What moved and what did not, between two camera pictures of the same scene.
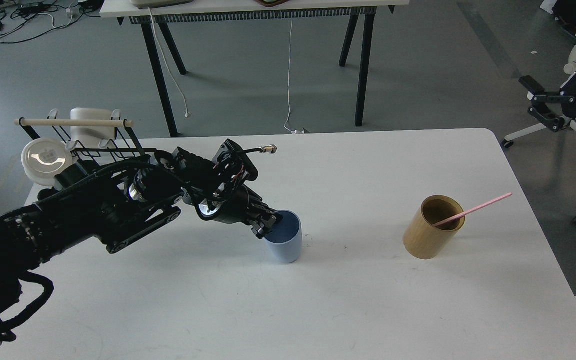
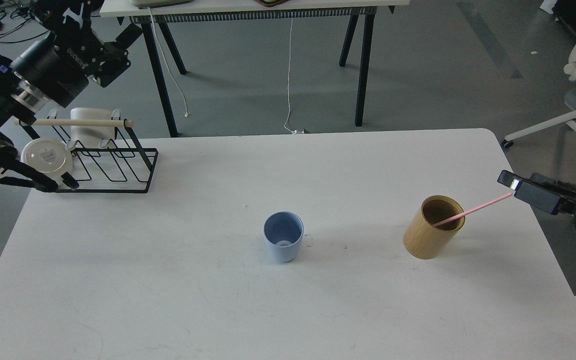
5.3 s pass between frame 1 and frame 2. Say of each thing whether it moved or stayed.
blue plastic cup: stayed
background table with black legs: stayed
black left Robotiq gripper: moved
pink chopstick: stayed
